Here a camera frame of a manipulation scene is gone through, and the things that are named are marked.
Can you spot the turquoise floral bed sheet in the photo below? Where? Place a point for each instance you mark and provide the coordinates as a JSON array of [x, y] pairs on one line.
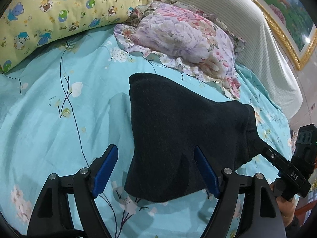
[[61, 108]]

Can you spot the purple pink floral pillow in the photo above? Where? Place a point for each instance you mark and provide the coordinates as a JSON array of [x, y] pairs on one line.
[[184, 38]]

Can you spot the yellow cartoon bear pillow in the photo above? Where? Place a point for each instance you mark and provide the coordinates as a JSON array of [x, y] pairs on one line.
[[29, 24]]

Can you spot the dark navy pants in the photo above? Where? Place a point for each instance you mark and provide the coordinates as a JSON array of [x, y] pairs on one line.
[[168, 122]]

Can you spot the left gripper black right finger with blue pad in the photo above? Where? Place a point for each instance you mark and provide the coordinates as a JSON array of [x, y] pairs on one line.
[[260, 216]]

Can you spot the white striped padded headboard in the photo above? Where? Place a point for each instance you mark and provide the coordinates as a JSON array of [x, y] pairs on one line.
[[261, 53]]

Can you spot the gold framed landscape painting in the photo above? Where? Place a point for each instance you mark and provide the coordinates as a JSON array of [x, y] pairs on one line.
[[293, 26]]

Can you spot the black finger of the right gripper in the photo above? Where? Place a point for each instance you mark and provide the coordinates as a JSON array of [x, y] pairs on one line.
[[293, 174]]

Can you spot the person's right hand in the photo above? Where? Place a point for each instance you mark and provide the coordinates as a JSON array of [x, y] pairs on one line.
[[287, 209]]

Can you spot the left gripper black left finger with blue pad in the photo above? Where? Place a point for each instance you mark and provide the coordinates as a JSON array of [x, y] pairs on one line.
[[51, 216]]

